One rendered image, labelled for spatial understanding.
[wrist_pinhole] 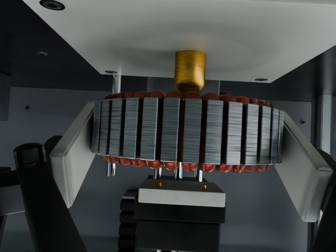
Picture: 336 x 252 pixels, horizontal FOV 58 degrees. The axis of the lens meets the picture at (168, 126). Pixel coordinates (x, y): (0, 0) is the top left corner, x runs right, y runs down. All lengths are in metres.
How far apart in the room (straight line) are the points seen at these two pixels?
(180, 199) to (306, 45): 0.12
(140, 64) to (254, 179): 0.28
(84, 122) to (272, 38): 0.11
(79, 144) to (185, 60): 0.08
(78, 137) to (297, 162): 0.11
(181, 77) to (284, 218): 0.34
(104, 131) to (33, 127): 0.33
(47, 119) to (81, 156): 0.31
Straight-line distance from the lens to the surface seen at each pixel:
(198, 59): 0.19
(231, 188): 0.45
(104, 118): 0.15
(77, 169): 0.16
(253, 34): 0.16
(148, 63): 0.23
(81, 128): 0.17
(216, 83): 0.32
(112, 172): 0.27
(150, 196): 0.21
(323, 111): 0.42
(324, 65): 0.28
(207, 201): 0.22
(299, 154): 0.16
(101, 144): 0.16
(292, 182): 0.17
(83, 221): 0.47
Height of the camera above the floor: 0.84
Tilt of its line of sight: 3 degrees down
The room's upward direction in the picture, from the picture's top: 177 degrees counter-clockwise
